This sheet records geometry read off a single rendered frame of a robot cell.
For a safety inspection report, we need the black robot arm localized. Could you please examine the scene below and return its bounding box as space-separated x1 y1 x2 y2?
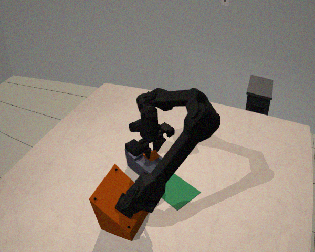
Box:
115 88 221 219

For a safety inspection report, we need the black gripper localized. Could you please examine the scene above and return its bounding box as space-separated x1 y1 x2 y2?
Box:
125 122 175 159

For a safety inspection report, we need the orange l-shaped part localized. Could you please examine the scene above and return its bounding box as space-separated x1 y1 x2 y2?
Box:
143 150 160 161

